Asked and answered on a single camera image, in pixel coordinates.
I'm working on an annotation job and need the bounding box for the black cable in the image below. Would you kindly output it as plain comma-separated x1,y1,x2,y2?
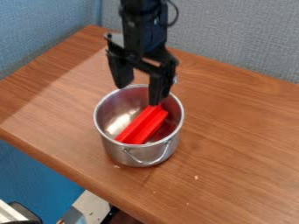
164,0,180,28

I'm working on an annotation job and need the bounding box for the red plastic block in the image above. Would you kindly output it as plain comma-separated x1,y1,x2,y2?
115,105,168,144

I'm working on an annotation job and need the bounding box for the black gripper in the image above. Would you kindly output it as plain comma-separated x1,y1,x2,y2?
105,17,179,106

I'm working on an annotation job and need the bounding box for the metal pot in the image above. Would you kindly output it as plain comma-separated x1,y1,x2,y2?
93,84,184,167

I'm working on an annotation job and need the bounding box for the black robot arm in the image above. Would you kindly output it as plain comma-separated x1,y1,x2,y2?
105,0,179,105

